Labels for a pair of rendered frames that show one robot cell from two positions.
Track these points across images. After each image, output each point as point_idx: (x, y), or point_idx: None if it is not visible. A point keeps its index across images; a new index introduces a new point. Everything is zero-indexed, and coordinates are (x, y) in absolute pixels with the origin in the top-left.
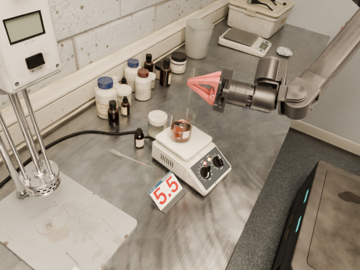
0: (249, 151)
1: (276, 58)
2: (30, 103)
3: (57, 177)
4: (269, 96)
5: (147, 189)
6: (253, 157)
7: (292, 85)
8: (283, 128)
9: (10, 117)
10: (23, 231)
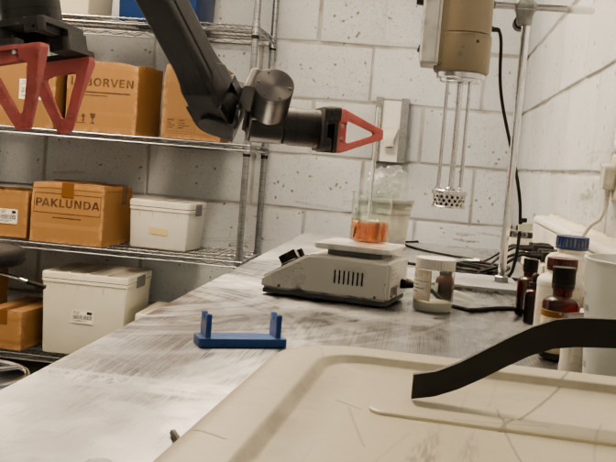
0: (232, 303)
1: (269, 70)
2: (445, 99)
3: (433, 191)
4: None
5: None
6: (222, 300)
7: (238, 81)
8: (149, 321)
9: (600, 244)
10: (457, 274)
